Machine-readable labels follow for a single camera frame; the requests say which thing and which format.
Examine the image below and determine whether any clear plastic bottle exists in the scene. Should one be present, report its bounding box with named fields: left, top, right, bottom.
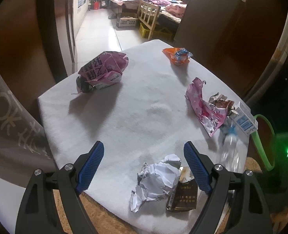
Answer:
left=220, top=124, right=239, bottom=172

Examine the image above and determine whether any dark Baisha cigarette pack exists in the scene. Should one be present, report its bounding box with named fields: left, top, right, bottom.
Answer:
left=166, top=166, right=198, bottom=212

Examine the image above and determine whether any white paper ball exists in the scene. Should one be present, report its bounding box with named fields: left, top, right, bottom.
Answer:
left=130, top=154, right=182, bottom=213

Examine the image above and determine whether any pink Pocky wrapper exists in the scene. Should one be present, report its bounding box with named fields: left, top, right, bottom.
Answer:
left=185, top=77, right=227, bottom=137

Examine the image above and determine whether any green rimmed trash bin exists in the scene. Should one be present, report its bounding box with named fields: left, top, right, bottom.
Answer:
left=251, top=114, right=275, bottom=171

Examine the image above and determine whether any white blue medicine box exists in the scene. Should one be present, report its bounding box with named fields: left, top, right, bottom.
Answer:
left=230, top=102, right=258, bottom=135

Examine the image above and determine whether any crumpled printed paper wrapper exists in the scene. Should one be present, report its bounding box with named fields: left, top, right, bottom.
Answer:
left=208, top=92, right=238, bottom=116

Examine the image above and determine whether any white table cloth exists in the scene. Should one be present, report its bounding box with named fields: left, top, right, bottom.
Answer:
left=38, top=40, right=241, bottom=233

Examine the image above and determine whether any crumpled purple snack bag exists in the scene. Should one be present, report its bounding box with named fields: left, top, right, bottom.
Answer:
left=76, top=51, right=129, bottom=93

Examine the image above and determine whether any orange snack wrapper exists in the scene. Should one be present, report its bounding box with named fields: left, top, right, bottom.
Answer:
left=162, top=48, right=193, bottom=66

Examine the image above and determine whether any open brown wooden door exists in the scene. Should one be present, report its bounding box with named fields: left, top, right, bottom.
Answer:
left=0, top=0, right=77, bottom=84

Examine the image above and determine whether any dark brown wardrobe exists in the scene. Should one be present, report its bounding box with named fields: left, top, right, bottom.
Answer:
left=175, top=0, right=288, bottom=98

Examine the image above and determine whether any yellow plastic crate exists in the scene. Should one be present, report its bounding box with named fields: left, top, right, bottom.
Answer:
left=139, top=23, right=172, bottom=41

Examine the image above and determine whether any white storage crate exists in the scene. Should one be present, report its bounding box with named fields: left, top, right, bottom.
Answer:
left=116, top=12, right=138, bottom=28

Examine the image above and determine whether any red bucket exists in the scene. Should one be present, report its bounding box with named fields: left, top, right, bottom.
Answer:
left=90, top=1, right=101, bottom=10

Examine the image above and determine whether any bed with pink bedding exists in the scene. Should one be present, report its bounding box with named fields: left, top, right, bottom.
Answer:
left=110, top=0, right=187, bottom=24

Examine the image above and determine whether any wooden bed footboard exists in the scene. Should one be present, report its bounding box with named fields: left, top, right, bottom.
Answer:
left=137, top=0, right=161, bottom=40

